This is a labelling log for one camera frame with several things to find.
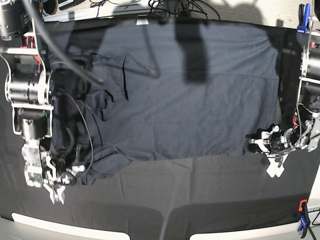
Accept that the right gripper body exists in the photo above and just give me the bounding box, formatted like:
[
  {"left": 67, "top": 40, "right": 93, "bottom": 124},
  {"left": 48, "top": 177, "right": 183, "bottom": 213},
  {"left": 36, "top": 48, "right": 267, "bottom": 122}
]
[{"left": 42, "top": 156, "right": 85, "bottom": 188}]

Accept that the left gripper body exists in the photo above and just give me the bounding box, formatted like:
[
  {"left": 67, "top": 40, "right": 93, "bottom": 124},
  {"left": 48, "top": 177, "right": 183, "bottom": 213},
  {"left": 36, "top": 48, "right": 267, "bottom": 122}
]
[{"left": 246, "top": 124, "right": 300, "bottom": 156}]

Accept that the dark grey t-shirt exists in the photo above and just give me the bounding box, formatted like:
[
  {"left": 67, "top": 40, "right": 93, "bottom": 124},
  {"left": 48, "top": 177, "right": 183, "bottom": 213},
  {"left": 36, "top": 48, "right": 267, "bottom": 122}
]
[{"left": 50, "top": 23, "right": 284, "bottom": 185}]

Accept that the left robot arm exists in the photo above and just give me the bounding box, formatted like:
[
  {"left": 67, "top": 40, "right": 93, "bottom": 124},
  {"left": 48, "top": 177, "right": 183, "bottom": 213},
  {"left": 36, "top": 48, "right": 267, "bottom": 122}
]
[{"left": 248, "top": 13, "right": 320, "bottom": 158}]

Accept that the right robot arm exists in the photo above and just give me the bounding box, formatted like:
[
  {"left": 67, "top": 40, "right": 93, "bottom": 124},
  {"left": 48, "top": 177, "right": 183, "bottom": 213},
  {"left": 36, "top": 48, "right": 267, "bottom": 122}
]
[{"left": 0, "top": 0, "right": 103, "bottom": 193}]

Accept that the blue clamp near right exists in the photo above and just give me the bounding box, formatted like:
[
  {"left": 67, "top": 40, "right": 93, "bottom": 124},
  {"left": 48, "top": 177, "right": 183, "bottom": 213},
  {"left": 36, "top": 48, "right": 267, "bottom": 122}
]
[{"left": 297, "top": 199, "right": 317, "bottom": 240}]

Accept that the blue clamp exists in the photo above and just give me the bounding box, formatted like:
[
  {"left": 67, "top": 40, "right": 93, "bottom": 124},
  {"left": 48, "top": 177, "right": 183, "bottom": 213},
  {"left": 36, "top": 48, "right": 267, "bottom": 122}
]
[
  {"left": 297, "top": 199, "right": 317, "bottom": 240},
  {"left": 296, "top": 3, "right": 314, "bottom": 35}
]

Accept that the black felt table cover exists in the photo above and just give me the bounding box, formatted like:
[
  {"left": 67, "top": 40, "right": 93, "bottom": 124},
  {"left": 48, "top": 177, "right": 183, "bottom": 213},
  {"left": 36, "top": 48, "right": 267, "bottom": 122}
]
[{"left": 0, "top": 19, "right": 320, "bottom": 240}]

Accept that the blue clamp far right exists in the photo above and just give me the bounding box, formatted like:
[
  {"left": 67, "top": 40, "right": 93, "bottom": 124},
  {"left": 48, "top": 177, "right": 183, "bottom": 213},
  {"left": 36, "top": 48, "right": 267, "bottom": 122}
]
[{"left": 296, "top": 3, "right": 314, "bottom": 35}]

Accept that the red clamp far left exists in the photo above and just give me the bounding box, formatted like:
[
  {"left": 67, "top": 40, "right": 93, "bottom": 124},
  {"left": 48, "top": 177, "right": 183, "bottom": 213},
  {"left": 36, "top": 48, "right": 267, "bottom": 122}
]
[{"left": 20, "top": 36, "right": 34, "bottom": 49}]

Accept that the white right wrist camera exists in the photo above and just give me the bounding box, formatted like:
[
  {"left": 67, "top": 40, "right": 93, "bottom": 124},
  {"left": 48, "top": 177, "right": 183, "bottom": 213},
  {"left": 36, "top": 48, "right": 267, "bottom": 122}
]
[{"left": 43, "top": 183, "right": 66, "bottom": 204}]

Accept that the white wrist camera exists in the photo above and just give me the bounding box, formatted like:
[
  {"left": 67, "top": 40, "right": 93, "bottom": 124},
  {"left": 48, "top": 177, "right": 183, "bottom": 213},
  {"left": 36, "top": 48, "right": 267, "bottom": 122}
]
[
  {"left": 43, "top": 183, "right": 66, "bottom": 204},
  {"left": 265, "top": 152, "right": 289, "bottom": 178}
]

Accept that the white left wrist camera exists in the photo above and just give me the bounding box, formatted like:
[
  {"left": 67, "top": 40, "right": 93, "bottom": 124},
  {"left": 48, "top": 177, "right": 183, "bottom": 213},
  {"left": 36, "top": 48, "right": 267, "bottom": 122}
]
[{"left": 265, "top": 152, "right": 289, "bottom": 178}]

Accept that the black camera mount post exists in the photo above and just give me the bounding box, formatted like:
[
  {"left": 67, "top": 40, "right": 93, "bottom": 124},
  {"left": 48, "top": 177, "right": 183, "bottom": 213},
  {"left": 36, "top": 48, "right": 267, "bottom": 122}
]
[{"left": 174, "top": 18, "right": 208, "bottom": 84}]

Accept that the black cable bundle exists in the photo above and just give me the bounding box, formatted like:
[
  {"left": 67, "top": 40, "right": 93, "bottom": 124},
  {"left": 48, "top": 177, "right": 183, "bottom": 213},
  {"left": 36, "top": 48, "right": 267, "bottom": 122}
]
[{"left": 147, "top": 0, "right": 222, "bottom": 21}]

